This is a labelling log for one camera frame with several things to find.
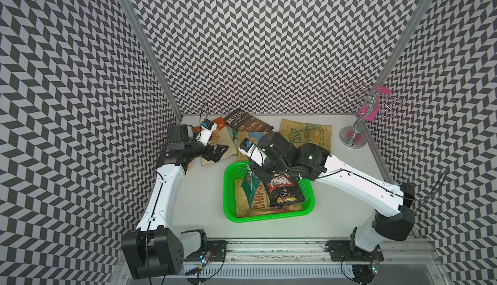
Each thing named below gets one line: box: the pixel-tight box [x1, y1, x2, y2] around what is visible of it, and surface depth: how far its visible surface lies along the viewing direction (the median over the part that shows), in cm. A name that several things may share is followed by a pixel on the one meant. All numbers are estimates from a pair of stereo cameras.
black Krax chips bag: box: [266, 172, 307, 208], surface depth 86 cm
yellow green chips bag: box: [278, 118, 333, 153], surface depth 110 cm
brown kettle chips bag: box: [223, 108, 274, 132], surface depth 113 cm
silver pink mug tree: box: [339, 84, 403, 149], surface depth 102 cm
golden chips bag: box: [235, 178, 303, 217], surface depth 84 cm
